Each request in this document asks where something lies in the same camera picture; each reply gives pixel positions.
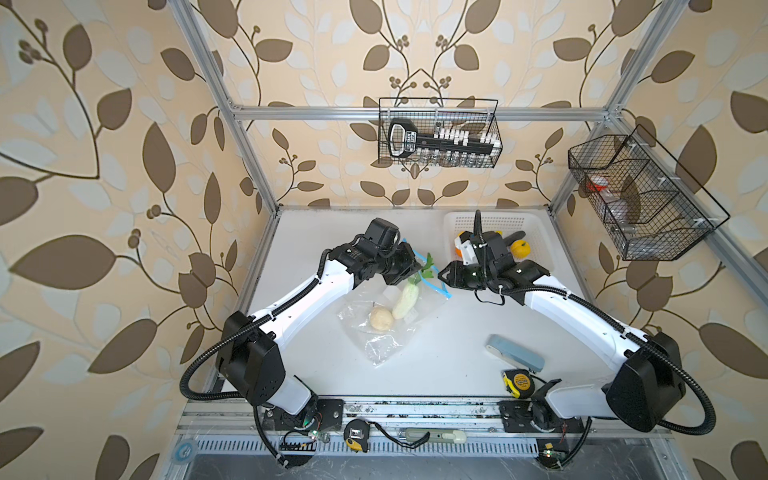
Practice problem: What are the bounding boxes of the yellow black tape measure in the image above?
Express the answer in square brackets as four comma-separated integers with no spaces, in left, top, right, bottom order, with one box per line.
[502,369,535,400]

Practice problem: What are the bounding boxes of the black wire basket back wall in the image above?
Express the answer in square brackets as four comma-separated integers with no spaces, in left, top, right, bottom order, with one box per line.
[378,96,503,169]

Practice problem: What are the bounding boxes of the black tape measure on rail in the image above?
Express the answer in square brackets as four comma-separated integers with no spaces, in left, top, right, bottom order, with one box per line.
[343,418,371,453]

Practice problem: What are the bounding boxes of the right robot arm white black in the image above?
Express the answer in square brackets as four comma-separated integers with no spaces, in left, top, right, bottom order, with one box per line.
[438,231,716,436]

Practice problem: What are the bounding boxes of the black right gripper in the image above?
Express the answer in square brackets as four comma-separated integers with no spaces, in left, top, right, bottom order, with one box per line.
[436,260,494,290]

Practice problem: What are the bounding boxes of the black wire basket right wall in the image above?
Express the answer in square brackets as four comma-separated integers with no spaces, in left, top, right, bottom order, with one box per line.
[568,124,731,262]

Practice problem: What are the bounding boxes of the beige potato toy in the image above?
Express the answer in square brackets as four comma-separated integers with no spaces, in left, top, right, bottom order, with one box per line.
[369,306,395,332]

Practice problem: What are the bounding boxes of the dark eggplant toy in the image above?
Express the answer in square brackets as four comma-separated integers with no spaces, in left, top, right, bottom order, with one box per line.
[503,231,526,247]

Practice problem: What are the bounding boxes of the yellow orange with green stem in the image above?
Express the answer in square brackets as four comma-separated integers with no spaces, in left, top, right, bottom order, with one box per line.
[510,239,531,260]

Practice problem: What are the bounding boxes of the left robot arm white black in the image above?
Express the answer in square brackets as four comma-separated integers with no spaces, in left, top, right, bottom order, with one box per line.
[179,218,422,417]

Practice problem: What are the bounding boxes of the white plastic perforated basket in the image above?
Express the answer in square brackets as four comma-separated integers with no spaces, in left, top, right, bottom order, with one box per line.
[443,211,556,273]

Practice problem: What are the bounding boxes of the white radish with green leaves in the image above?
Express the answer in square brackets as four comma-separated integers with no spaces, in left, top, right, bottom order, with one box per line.
[391,253,434,320]

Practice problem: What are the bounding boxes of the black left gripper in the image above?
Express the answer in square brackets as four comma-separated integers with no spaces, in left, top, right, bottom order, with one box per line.
[373,239,424,282]

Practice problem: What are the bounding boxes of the clear zip bag blue zipper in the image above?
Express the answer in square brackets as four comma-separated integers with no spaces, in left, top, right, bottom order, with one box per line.
[337,252,452,367]

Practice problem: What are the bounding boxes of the light blue case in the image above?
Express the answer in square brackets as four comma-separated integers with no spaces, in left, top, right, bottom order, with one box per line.
[485,334,545,374]

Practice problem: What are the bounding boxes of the aluminium frame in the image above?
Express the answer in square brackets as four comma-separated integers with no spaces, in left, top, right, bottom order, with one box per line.
[167,0,768,289]

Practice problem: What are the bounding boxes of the black wire basket wall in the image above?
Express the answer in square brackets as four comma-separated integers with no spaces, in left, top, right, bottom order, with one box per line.
[568,124,731,262]
[378,96,503,169]

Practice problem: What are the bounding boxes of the pale green utility knife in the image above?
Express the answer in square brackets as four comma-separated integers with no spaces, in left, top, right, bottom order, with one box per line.
[404,428,468,445]

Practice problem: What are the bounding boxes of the black tool in wire basket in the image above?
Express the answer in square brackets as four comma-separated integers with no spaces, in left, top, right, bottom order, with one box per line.
[384,118,502,159]

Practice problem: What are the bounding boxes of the red item in wire basket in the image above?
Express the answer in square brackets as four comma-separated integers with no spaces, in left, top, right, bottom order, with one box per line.
[584,175,610,194]

